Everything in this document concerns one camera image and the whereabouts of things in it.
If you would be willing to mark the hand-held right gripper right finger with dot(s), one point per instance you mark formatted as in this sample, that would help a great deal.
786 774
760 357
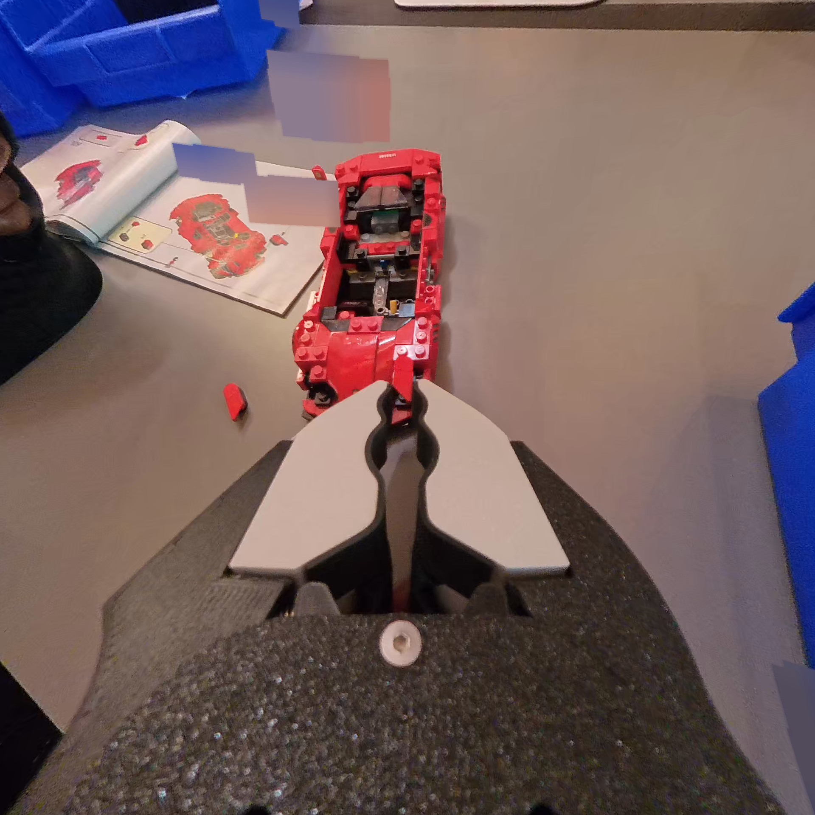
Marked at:
490 503

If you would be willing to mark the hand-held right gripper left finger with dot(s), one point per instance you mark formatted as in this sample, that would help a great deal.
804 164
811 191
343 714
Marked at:
318 496

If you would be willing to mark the red curved lego piece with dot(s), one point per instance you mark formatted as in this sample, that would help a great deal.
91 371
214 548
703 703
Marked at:
235 402

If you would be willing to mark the lego instruction booklet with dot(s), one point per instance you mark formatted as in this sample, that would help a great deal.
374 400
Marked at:
127 191

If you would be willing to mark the red lego car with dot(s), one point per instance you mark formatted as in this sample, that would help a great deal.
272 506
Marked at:
369 356

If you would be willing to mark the person's left hand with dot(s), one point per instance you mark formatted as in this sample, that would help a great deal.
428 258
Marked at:
16 191

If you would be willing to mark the blue plastic bin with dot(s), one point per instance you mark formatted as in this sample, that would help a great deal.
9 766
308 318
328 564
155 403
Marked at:
25 95
159 57
793 477

